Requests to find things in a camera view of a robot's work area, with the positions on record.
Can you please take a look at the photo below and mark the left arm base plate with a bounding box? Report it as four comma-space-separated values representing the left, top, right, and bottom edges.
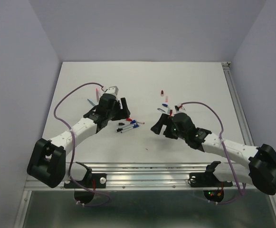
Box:
77, 173, 107, 189

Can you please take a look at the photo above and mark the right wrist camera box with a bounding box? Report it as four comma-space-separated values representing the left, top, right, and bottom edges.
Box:
174, 104, 186, 113

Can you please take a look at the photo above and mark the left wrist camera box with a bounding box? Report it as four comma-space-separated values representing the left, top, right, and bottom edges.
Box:
105, 86, 119, 96

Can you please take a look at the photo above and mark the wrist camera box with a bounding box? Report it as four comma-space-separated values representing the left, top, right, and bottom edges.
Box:
174, 104, 186, 113
105, 86, 119, 96

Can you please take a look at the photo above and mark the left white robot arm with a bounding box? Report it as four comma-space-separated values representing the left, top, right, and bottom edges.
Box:
27, 93, 130, 188

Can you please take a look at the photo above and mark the white marker black cap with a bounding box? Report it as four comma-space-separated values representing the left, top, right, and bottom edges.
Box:
115, 124, 139, 133

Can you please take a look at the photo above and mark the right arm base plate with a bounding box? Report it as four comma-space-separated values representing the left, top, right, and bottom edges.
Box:
187, 172, 233, 188

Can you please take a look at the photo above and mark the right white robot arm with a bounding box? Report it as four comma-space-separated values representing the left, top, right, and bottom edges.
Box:
151, 113, 276, 195

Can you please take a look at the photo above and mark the aluminium front rail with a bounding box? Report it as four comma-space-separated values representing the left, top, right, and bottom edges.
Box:
24, 162, 260, 191

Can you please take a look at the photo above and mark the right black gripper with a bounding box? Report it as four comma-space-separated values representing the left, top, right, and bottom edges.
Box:
150, 113, 187, 140

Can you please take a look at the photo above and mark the aluminium rail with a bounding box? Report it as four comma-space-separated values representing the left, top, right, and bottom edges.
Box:
221, 62, 254, 146
24, 162, 260, 191

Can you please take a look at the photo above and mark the aluminium right rail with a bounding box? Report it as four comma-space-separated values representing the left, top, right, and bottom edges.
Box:
221, 62, 254, 146

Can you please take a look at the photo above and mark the pink highlighter pen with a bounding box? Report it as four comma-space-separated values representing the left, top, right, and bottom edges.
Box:
96, 88, 100, 102

